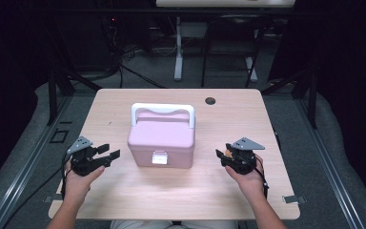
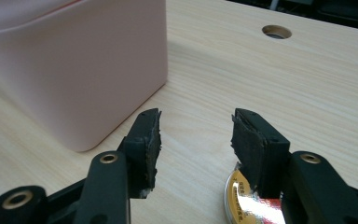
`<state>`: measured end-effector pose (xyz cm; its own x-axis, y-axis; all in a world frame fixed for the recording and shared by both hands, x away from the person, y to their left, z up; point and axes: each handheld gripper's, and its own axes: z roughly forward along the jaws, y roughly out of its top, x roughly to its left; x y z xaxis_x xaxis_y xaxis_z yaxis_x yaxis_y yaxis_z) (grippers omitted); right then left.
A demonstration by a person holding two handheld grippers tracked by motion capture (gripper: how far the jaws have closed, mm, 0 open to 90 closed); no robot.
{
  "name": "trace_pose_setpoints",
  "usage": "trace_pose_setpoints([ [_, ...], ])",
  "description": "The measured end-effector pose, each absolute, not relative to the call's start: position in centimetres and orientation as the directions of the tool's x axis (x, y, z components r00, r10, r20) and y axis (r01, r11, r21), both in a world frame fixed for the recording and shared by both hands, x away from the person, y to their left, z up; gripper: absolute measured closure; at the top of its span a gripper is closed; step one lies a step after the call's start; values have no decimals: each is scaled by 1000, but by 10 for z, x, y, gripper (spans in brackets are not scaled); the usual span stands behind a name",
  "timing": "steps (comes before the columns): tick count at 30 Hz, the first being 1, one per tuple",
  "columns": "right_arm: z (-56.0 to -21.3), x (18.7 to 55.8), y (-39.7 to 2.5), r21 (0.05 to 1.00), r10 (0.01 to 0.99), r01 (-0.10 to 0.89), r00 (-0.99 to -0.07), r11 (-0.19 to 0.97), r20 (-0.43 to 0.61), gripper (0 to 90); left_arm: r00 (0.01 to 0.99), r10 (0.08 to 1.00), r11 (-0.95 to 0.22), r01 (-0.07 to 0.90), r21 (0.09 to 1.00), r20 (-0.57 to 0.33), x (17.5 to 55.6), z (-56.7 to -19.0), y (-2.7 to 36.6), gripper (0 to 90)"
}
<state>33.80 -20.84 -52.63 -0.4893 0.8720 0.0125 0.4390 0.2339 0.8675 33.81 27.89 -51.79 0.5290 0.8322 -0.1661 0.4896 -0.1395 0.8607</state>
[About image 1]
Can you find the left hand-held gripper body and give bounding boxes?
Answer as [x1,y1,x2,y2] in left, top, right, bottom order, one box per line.
[66,136,112,177]

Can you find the aluminium floor rail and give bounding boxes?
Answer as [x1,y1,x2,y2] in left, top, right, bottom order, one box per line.
[296,94,366,229]
[0,94,74,229]

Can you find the dark equipment rack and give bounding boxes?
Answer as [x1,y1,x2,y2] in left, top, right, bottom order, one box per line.
[56,12,118,73]

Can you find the left hand-held gripper cable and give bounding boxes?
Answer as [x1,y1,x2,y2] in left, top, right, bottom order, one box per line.
[1,151,74,229]

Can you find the black chair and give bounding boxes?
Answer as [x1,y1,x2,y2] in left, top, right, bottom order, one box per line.
[200,13,268,89]

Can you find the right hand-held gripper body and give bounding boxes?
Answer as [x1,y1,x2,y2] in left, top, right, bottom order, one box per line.
[220,136,266,176]

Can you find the black floor cable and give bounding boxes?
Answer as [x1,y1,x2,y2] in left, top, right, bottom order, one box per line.
[117,61,168,90]

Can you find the hand-held gripper cable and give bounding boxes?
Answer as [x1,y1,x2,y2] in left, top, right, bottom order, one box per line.
[1,151,74,229]
[251,163,271,199]

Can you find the right hand-held gripper cable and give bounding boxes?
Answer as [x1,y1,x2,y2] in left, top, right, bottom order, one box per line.
[251,163,271,199]

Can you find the white desk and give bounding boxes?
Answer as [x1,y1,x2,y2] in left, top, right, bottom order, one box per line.
[155,0,296,83]

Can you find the grey table bracket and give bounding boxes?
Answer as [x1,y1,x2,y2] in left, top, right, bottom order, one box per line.
[282,195,307,204]
[43,194,66,203]

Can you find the person's right hand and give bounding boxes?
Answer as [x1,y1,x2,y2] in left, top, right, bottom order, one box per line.
[224,154,267,199]

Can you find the black metal stand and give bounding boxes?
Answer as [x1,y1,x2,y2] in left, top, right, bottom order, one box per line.
[46,68,103,127]
[261,68,318,130]

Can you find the person's left hand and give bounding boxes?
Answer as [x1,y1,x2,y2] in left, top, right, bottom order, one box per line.
[62,158,106,204]

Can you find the tangle of cables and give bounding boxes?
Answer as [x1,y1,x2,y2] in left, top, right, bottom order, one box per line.
[103,18,179,65]

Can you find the person's light trousers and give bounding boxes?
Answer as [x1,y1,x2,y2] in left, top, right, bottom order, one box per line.
[109,219,239,229]

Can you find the pink storage box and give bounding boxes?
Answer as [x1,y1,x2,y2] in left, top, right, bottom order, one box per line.
[127,102,196,170]

